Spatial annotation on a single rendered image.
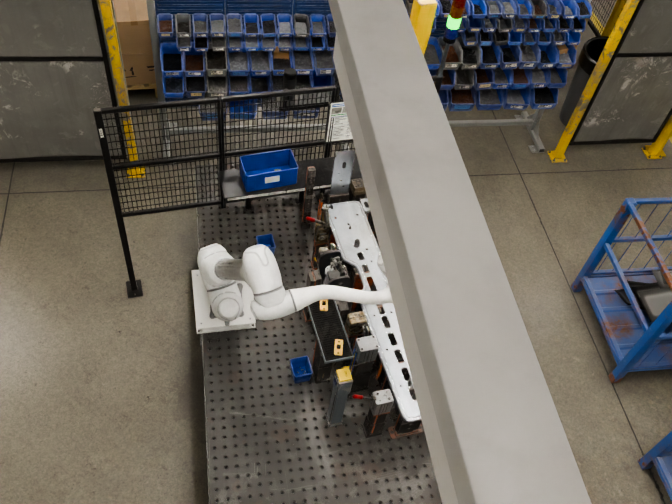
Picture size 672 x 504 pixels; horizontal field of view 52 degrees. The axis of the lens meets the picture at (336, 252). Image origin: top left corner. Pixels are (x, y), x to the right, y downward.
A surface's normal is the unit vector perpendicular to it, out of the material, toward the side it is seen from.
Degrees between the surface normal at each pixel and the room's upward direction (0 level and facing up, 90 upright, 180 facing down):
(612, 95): 90
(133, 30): 88
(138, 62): 88
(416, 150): 0
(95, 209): 0
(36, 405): 0
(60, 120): 93
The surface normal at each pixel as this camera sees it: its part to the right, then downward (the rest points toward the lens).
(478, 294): 0.11, -0.62
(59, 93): 0.16, 0.78
